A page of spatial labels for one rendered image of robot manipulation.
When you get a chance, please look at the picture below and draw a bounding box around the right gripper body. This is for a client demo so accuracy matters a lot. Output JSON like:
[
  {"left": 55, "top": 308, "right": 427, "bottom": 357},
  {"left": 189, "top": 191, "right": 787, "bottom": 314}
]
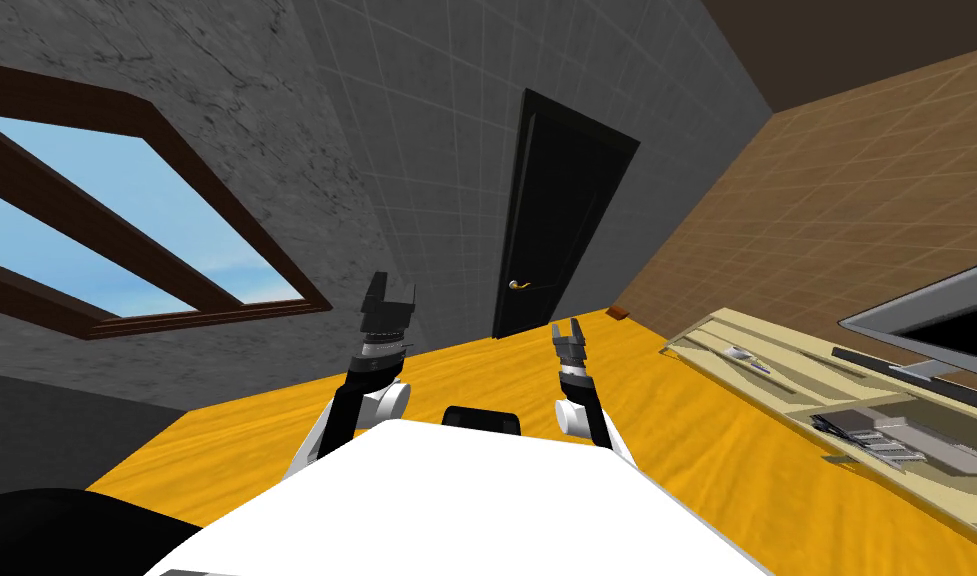
[{"left": 553, "top": 335, "right": 590, "bottom": 370}]

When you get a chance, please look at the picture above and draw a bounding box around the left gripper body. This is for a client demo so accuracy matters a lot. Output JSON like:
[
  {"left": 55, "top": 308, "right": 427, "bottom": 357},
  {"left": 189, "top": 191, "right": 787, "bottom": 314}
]
[{"left": 359, "top": 299, "right": 417, "bottom": 345}]

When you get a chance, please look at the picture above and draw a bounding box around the black door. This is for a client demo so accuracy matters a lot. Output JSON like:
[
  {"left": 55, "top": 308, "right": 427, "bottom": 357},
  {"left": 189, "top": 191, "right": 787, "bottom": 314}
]
[{"left": 491, "top": 87, "right": 642, "bottom": 341}]

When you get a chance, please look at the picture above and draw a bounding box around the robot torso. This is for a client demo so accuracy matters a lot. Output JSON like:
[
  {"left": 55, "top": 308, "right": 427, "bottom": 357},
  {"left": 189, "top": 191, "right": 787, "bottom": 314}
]
[{"left": 142, "top": 404, "right": 779, "bottom": 576}]

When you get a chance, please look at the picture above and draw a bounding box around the beige low cabinet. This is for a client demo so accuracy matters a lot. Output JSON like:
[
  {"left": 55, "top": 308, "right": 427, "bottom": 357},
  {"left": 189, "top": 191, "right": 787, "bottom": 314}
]
[{"left": 659, "top": 307, "right": 977, "bottom": 555}]

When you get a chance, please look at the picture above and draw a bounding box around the brown framed window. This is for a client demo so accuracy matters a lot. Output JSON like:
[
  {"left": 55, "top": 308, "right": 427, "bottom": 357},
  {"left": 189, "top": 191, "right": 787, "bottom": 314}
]
[{"left": 0, "top": 59, "right": 334, "bottom": 342}]

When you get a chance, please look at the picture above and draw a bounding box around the grey framed television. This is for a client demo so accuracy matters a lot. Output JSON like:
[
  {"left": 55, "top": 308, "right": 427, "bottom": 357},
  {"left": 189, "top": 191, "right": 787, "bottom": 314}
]
[{"left": 837, "top": 256, "right": 977, "bottom": 383}]

